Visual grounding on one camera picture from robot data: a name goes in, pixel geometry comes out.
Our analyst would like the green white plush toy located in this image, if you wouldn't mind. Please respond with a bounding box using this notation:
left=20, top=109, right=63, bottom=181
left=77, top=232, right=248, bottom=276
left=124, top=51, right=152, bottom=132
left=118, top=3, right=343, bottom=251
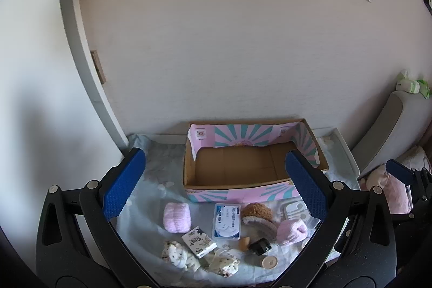
left=395, top=69, right=431, bottom=99

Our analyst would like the floral tissue pack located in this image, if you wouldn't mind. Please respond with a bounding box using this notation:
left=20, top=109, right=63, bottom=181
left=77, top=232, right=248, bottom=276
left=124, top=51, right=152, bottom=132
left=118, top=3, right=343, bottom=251
left=182, top=226, right=217, bottom=259

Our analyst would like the floral light blue tablecloth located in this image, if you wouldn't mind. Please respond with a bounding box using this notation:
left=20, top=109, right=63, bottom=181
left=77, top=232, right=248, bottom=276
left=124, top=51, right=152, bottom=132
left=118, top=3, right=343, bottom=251
left=110, top=128, right=355, bottom=288

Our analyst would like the white floral cloth bundle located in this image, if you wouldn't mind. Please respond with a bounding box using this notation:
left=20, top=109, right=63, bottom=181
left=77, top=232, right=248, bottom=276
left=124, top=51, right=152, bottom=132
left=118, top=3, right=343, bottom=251
left=161, top=240, right=201, bottom=273

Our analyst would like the grey chair backrest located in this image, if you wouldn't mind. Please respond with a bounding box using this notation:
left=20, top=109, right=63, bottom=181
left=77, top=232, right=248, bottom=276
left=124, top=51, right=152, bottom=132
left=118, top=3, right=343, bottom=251
left=352, top=91, right=431, bottom=178

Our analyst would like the white earphone case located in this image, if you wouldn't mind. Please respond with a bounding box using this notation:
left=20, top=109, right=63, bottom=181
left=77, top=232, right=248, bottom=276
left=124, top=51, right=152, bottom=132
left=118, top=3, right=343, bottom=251
left=282, top=200, right=311, bottom=222

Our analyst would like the brown fuzzy slipper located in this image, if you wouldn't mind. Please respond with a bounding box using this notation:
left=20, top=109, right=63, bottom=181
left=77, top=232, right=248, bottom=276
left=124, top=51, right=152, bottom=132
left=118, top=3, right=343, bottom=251
left=241, top=202, right=278, bottom=242

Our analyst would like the pink fluffy towel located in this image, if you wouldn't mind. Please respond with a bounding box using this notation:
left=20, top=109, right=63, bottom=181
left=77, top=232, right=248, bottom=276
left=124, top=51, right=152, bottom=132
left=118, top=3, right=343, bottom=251
left=163, top=202, right=191, bottom=234

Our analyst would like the pink teal cardboard box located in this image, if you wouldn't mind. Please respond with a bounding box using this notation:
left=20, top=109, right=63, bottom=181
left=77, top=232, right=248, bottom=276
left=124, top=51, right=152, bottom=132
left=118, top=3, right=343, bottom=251
left=183, top=118, right=329, bottom=203

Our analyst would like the black round jar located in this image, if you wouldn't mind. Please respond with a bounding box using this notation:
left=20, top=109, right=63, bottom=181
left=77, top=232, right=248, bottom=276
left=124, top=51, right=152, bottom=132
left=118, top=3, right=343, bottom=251
left=249, top=238, right=272, bottom=256

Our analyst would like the floral drawstring pouch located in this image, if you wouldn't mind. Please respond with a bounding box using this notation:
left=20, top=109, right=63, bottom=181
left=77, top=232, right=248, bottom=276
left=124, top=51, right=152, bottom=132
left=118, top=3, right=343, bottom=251
left=204, top=250, right=241, bottom=278

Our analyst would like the small wooden wall block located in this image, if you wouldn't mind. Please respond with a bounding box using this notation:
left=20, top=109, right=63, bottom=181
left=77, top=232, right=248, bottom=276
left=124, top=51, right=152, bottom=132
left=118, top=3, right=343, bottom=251
left=90, top=50, right=106, bottom=85

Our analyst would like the white blue wipes packet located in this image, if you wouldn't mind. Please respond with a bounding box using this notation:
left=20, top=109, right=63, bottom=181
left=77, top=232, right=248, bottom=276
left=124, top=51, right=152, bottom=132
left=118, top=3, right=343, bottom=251
left=212, top=203, right=241, bottom=240

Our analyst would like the orange makeup sponge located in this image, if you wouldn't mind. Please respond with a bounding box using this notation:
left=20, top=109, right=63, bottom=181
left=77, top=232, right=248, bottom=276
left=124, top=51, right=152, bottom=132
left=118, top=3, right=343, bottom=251
left=238, top=237, right=250, bottom=252

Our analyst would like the white curved door frame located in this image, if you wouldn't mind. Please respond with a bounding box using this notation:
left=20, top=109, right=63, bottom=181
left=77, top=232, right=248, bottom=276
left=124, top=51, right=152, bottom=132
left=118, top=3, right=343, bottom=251
left=59, top=0, right=129, bottom=152

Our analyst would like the beige round wooden cap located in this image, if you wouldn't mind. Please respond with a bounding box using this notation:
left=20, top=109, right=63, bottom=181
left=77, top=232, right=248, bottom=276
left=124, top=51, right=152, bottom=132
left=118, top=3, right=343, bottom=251
left=260, top=255, right=278, bottom=270

